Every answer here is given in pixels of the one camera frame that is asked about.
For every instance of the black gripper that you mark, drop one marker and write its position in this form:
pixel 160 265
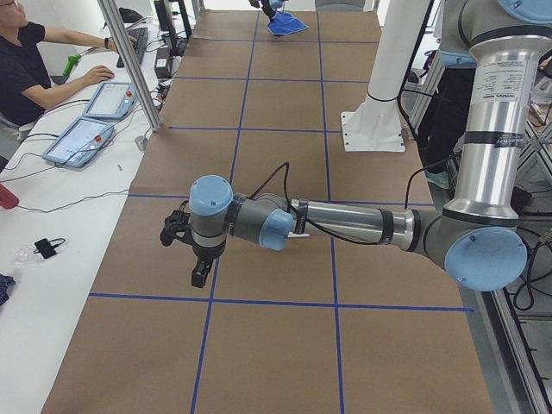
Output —
pixel 206 254

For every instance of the blue grey towel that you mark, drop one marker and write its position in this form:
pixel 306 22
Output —
pixel 285 23

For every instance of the brown paper table cover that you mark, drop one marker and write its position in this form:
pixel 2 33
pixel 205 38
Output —
pixel 319 303

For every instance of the small black device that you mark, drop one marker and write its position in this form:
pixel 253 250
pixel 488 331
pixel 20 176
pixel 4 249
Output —
pixel 48 248

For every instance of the lower teach pendant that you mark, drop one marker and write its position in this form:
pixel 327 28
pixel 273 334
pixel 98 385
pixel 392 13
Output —
pixel 79 143

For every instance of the teach pendant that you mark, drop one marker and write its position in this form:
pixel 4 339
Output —
pixel 79 143
pixel 111 101

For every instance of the upper teach pendant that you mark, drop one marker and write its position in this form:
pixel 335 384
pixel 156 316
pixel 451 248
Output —
pixel 111 101

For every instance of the red object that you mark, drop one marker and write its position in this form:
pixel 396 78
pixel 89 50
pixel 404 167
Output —
pixel 8 200

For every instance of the black monitor stand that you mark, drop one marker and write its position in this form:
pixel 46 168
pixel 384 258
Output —
pixel 164 12

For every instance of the black keyboard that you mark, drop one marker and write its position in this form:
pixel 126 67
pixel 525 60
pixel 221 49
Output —
pixel 139 43

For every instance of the green tool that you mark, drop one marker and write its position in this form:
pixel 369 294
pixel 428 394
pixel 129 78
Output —
pixel 72 62

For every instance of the seated person in black shirt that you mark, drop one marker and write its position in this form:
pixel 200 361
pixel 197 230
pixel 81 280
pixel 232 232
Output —
pixel 26 90

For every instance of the standing person in black trousers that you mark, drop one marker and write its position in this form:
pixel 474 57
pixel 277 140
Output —
pixel 445 121

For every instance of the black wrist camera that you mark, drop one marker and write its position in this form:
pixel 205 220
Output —
pixel 176 227

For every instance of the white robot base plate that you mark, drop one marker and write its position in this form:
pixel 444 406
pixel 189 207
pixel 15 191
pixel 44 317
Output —
pixel 375 125

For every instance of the aluminium frame post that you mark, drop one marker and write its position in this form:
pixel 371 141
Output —
pixel 126 51

